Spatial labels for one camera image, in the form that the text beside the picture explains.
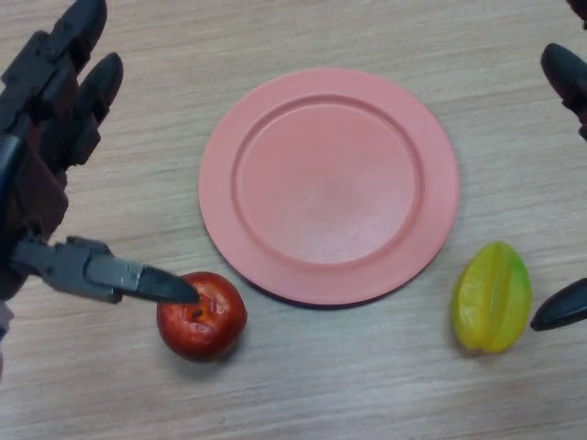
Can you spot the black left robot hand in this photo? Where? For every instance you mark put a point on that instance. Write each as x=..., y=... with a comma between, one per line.
x=36, y=151

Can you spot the pink round plate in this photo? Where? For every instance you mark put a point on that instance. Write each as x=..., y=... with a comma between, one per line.
x=328, y=188

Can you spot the red apple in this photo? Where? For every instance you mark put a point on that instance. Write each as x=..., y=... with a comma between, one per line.
x=206, y=334

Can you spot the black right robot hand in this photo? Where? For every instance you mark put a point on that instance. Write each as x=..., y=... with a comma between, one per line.
x=566, y=73

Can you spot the yellow green starfruit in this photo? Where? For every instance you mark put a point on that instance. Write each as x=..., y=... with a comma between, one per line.
x=490, y=302

